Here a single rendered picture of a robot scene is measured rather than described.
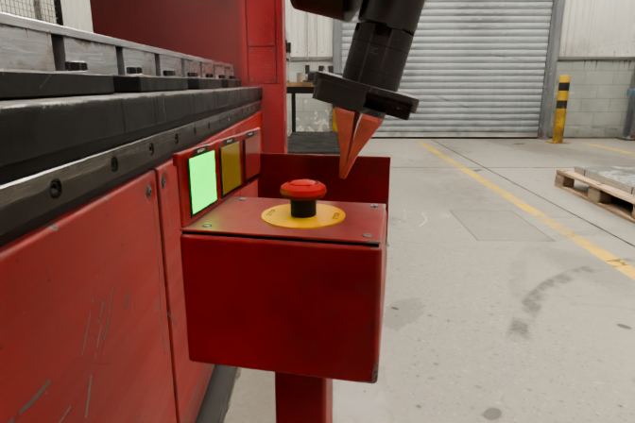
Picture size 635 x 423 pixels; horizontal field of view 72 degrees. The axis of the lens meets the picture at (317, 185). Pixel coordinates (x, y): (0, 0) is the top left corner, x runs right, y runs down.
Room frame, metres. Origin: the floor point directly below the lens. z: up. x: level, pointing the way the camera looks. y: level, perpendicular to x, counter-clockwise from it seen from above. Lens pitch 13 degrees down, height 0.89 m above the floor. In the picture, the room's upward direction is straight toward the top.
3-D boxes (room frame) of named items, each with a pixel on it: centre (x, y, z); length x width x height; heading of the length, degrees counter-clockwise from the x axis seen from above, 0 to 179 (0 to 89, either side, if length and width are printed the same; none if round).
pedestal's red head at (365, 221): (0.41, 0.01, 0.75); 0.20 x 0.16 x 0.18; 169
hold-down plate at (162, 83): (0.92, 0.33, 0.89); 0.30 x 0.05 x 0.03; 1
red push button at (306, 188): (0.36, 0.01, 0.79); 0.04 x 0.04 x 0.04
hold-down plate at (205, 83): (1.32, 0.34, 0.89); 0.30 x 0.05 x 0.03; 1
